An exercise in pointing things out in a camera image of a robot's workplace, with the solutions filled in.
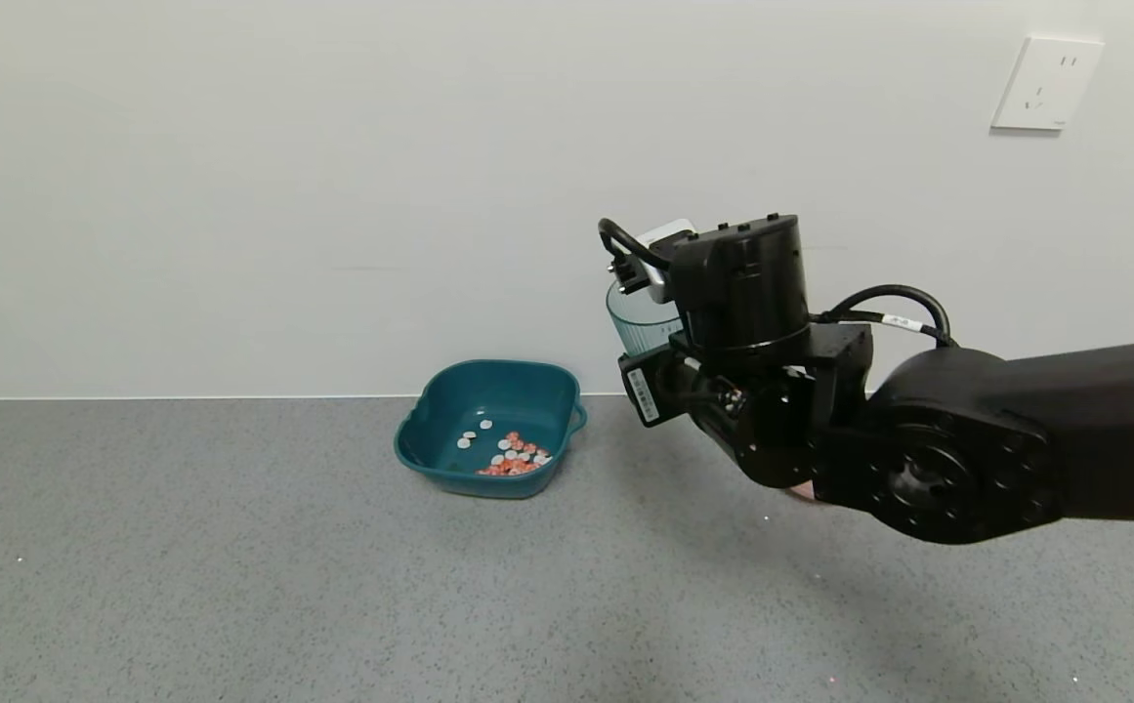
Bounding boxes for black camera cable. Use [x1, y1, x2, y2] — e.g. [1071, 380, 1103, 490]
[598, 218, 673, 276]

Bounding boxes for teal plastic basin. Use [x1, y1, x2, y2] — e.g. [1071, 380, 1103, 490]
[395, 359, 589, 500]

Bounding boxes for red and white solid pieces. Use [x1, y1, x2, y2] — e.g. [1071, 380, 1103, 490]
[456, 420, 554, 477]

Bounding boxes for black cable with white tag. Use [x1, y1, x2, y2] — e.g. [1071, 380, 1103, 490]
[816, 283, 960, 350]

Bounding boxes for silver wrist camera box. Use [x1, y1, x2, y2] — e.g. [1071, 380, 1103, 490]
[623, 219, 700, 295]

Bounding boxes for white wall socket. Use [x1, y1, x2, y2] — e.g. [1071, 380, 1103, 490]
[991, 36, 1106, 133]

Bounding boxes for clear plastic cup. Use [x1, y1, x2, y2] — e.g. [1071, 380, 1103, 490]
[607, 276, 687, 358]

